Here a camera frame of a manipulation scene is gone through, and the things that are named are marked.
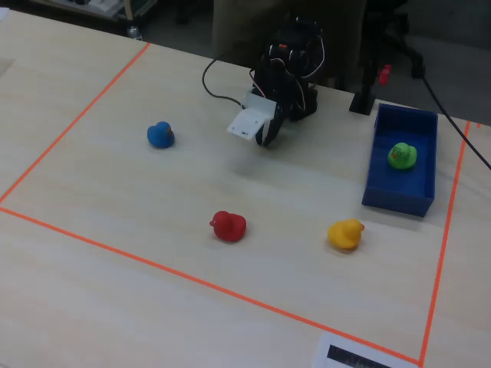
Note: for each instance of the blue rubber duck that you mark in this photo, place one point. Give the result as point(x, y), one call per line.
point(160, 136)

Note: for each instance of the yellow rubber duck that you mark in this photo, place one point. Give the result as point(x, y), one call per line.
point(345, 234)

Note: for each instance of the blue plastic box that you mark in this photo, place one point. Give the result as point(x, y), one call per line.
point(399, 195)

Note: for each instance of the black clamp stand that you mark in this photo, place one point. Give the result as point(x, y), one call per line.
point(360, 103)

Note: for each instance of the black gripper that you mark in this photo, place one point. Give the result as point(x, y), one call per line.
point(275, 128)

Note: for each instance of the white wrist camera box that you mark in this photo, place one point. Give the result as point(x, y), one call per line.
point(247, 120)

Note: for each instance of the red rubber duck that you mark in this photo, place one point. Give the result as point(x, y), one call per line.
point(228, 227)

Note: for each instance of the white paper label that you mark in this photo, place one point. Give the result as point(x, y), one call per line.
point(345, 354)

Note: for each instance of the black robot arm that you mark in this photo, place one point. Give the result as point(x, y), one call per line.
point(295, 42)

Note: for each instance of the cluttered storage shelf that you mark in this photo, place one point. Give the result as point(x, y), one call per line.
point(103, 7)

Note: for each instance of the green rubber duck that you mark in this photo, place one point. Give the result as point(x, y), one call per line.
point(402, 156)

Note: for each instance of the orange tape strip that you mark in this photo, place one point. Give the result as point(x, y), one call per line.
point(447, 230)
point(192, 279)
point(82, 114)

